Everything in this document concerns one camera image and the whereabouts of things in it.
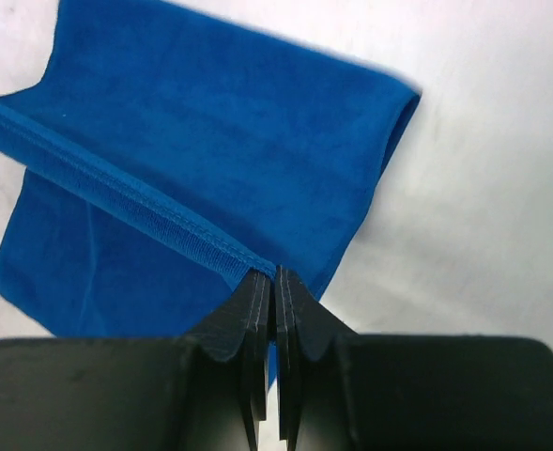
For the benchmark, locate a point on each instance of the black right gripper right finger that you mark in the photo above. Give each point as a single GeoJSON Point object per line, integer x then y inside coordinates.
{"type": "Point", "coordinates": [341, 390]}

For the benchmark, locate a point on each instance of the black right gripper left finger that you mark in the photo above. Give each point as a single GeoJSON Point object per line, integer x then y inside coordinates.
{"type": "Point", "coordinates": [203, 390]}

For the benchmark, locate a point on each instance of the blue towel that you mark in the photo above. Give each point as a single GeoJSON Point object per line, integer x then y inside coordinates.
{"type": "Point", "coordinates": [167, 153]}

